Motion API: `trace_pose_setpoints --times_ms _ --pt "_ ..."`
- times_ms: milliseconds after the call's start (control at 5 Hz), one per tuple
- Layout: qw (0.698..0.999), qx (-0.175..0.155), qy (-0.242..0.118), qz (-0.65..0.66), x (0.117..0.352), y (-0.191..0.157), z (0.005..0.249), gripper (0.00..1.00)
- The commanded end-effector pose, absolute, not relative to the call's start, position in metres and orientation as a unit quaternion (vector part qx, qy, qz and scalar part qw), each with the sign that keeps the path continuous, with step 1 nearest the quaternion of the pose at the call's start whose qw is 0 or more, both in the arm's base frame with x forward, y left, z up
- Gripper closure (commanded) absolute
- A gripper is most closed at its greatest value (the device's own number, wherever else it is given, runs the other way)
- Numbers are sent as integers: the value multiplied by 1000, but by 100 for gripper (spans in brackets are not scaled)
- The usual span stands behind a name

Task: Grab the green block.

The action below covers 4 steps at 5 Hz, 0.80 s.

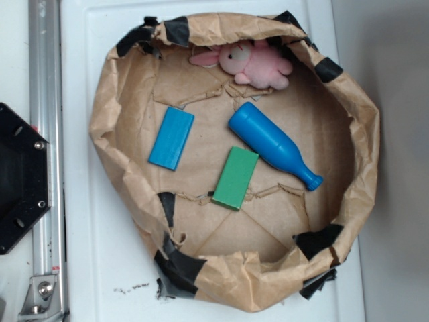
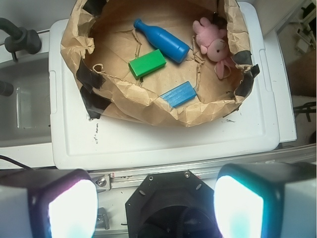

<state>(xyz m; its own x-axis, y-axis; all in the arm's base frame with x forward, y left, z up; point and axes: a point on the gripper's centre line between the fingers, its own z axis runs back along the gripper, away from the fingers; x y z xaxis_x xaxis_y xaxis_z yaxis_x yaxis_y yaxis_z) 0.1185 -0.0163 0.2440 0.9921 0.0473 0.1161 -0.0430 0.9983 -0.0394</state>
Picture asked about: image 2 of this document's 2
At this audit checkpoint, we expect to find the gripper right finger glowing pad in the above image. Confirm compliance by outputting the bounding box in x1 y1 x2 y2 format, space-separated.
213 162 317 238

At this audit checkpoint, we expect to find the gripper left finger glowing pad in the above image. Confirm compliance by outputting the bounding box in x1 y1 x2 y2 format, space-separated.
0 169 98 238

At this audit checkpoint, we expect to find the light blue rectangular block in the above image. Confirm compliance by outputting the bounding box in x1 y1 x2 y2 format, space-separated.
160 81 197 108

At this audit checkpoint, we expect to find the green rectangular block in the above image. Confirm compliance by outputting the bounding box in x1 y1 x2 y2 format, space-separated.
128 49 166 80

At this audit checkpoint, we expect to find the white plastic tray lid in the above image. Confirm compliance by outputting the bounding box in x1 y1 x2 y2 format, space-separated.
49 2 280 170

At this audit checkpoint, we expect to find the clear plastic bin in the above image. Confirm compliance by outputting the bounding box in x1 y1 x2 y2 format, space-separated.
0 55 51 147

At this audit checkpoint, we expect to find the dark grey clamp knob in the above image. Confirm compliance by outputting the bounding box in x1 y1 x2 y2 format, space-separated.
0 17 42 62

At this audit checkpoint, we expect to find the pink plush toy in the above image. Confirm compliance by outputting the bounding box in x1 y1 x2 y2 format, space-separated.
192 17 235 80

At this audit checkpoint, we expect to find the crumpled brown paper liner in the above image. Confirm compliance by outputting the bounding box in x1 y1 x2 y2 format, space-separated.
61 0 259 127

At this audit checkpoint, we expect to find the blue plastic bottle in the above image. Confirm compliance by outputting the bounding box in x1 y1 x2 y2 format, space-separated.
133 18 190 63

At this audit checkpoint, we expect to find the aluminium extrusion rail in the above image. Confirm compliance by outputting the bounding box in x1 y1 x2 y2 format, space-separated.
89 144 317 192

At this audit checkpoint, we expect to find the black cable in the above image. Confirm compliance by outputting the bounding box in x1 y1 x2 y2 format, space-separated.
0 155 34 171

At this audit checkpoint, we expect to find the black octagonal mount plate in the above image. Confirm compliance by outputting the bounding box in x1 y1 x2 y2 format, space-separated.
125 171 222 238

